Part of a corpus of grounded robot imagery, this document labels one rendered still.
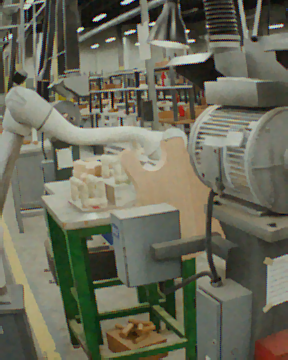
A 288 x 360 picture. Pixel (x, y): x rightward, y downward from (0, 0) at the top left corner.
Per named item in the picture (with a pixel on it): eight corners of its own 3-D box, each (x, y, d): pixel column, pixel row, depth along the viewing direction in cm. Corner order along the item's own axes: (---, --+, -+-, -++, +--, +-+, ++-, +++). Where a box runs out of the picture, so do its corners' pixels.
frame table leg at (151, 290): (161, 333, 296) (149, 189, 282) (153, 335, 294) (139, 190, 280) (158, 330, 301) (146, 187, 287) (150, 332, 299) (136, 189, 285)
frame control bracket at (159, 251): (221, 247, 141) (221, 233, 141) (156, 261, 135) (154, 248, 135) (215, 244, 145) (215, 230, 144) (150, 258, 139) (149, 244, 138)
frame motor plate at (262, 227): (343, 221, 118) (343, 206, 117) (270, 243, 110) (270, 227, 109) (273, 198, 151) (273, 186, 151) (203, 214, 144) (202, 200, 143)
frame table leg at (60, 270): (82, 348, 280) (55, 202, 266) (73, 349, 278) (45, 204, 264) (79, 344, 285) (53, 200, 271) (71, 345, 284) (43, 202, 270)
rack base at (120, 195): (152, 202, 238) (150, 181, 236) (116, 208, 231) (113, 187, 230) (128, 192, 263) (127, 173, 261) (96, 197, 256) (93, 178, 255)
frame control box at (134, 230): (222, 305, 133) (222, 215, 129) (147, 324, 126) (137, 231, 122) (187, 281, 156) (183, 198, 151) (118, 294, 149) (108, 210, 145)
